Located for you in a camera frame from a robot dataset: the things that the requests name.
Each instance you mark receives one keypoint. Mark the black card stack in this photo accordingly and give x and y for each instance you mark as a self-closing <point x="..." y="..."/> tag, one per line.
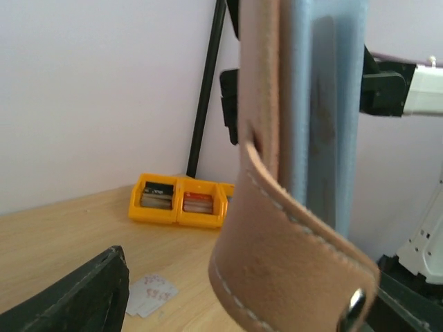
<point x="157" y="195"/>

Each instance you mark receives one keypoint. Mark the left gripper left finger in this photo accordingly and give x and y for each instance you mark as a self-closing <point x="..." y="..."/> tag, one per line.
<point x="91" y="298"/>

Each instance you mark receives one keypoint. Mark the red card stack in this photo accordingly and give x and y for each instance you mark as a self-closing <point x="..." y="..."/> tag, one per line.
<point x="197" y="203"/>

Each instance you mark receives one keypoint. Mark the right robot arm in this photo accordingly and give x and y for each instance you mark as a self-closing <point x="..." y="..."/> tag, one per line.
<point x="361" y="177"/>

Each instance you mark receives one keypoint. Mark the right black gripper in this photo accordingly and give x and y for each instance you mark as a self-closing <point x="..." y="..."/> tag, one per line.
<point x="228" y="83"/>

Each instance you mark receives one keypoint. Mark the yellow bin with black cards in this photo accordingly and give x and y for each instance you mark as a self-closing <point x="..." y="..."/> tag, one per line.
<point x="152" y="215"/>

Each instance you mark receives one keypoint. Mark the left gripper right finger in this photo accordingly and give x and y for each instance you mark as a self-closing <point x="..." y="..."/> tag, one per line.
<point x="398" y="308"/>

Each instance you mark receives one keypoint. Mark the pink leather card holder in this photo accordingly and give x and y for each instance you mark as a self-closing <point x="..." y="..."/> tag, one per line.
<point x="282" y="261"/>

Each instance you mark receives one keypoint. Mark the yellow bin with red cards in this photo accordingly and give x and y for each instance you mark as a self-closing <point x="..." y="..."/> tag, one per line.
<point x="214" y="220"/>

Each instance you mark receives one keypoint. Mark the left black frame post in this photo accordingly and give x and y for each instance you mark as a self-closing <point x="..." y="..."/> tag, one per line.
<point x="206" y="87"/>

